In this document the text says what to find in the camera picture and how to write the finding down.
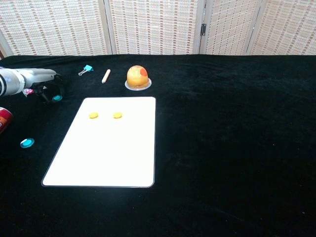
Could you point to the white rectangular board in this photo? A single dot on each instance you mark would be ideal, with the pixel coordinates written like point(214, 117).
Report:
point(108, 148)

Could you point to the blue binder clip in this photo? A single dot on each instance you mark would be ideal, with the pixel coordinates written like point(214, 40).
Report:
point(87, 68)

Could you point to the black velvet tablecloth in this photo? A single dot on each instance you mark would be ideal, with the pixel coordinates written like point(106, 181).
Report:
point(222, 128)

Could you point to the orange fruit jelly cup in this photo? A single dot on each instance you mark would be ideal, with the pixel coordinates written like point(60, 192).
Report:
point(137, 76)

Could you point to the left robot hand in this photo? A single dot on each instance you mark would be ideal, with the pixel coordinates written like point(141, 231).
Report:
point(39, 76)

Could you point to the woven bamboo folding screen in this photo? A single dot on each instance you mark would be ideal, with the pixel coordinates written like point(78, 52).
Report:
point(153, 24)

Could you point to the short wooden stick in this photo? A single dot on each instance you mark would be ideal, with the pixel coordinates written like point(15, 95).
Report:
point(106, 76)

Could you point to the red drink can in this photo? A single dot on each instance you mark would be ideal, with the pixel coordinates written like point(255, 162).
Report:
point(3, 121)

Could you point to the pink candy wrapper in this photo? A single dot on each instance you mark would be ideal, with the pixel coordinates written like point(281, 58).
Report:
point(27, 92)

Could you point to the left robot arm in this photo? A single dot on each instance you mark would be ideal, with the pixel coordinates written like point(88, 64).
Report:
point(10, 82)

